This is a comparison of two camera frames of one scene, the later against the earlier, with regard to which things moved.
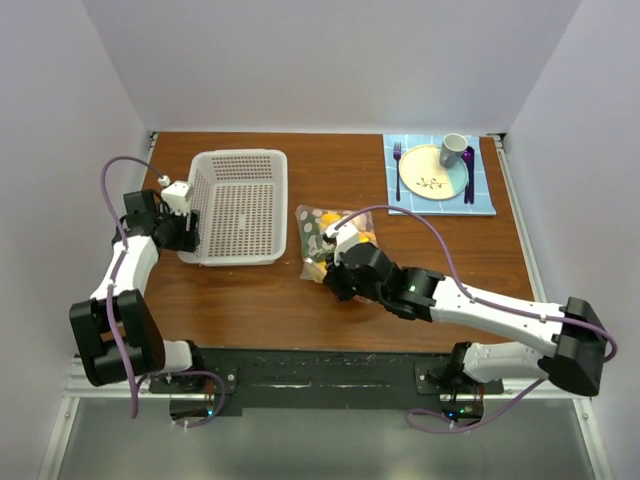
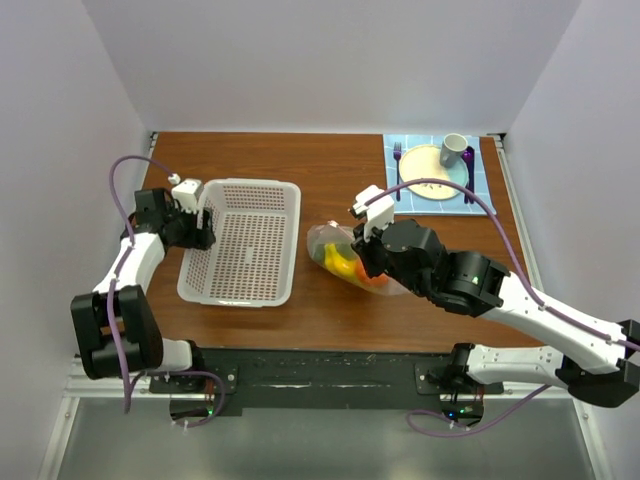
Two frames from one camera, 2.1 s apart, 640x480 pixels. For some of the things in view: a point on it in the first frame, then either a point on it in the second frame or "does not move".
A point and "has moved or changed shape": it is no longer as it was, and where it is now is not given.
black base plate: [324, 378] does not move
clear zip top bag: [312, 225] has moved or changed shape
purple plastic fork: [397, 150] does not move
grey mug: [451, 149] does not move
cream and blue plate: [422, 174] does not move
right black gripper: [333, 281] to [365, 248]
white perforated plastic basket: [242, 199] has moved or changed shape
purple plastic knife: [471, 163] does not move
